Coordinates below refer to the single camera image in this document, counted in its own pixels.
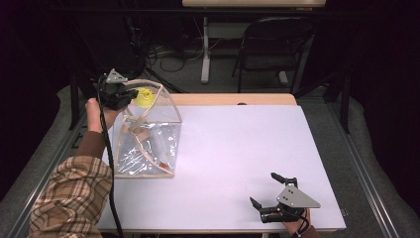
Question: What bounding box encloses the metal floor rail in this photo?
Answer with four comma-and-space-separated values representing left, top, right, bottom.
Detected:
325, 98, 401, 238
5, 98, 97, 238

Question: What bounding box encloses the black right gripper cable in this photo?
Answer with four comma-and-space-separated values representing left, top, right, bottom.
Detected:
288, 208, 313, 238

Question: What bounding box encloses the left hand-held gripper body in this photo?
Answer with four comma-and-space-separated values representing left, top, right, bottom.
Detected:
97, 67, 134, 111

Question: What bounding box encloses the tangle of floor cables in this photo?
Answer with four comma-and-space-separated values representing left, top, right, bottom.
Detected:
144, 39, 206, 74

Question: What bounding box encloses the wooden table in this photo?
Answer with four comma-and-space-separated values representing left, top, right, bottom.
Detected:
98, 92, 347, 234

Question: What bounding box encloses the white desk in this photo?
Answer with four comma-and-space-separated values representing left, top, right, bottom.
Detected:
181, 0, 327, 84

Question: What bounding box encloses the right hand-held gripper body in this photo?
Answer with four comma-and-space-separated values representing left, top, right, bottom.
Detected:
260, 183, 322, 224

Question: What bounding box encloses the black folding chair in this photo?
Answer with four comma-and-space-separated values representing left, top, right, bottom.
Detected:
231, 16, 317, 94

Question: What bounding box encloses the white table mat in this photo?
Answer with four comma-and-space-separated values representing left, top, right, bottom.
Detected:
97, 104, 347, 232

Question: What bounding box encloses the person's left hand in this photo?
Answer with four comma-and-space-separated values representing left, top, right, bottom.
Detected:
84, 97, 123, 134

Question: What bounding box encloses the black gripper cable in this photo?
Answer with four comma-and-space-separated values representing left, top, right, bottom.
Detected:
288, 208, 313, 238
96, 74, 125, 238

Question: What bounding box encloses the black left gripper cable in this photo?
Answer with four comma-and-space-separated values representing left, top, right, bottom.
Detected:
96, 74, 125, 238

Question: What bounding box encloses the clear plastic tote bag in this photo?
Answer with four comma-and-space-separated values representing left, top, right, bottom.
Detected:
112, 78, 183, 179

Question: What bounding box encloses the black metal stand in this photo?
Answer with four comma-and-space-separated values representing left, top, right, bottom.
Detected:
67, 69, 103, 131
293, 70, 352, 135

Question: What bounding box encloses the yellow shuttlecock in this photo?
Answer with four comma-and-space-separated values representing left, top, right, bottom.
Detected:
135, 86, 156, 109

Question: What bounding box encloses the person's right hand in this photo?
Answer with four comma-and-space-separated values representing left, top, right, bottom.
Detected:
281, 208, 312, 235

